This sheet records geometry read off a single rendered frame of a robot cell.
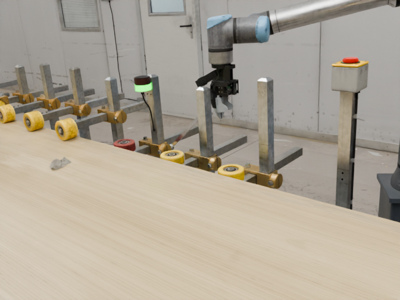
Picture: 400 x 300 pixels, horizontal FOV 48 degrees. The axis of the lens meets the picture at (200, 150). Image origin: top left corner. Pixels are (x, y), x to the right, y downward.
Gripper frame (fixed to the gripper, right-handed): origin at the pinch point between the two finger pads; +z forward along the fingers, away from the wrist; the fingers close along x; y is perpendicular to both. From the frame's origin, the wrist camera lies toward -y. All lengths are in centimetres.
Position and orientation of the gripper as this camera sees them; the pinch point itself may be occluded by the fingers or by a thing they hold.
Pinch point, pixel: (219, 115)
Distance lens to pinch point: 172.7
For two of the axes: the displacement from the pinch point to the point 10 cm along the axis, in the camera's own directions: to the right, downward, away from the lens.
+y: 7.7, 1.7, -6.2
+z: 0.6, 9.4, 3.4
